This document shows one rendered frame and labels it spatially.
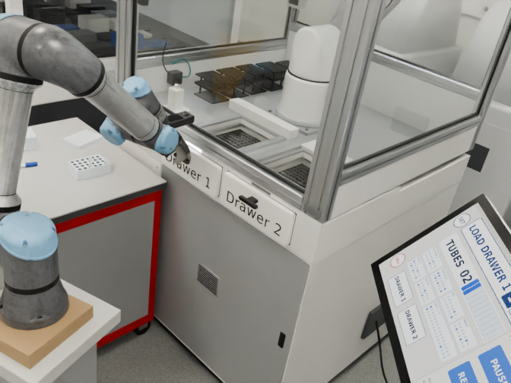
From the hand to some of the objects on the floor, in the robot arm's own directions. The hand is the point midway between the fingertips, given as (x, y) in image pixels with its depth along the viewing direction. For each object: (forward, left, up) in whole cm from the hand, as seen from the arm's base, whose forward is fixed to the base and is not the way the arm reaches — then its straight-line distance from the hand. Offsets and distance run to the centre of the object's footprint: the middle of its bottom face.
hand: (185, 154), depth 179 cm
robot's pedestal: (-66, +12, -94) cm, 115 cm away
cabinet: (+45, -25, -91) cm, 104 cm away
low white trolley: (-1, +53, -90) cm, 104 cm away
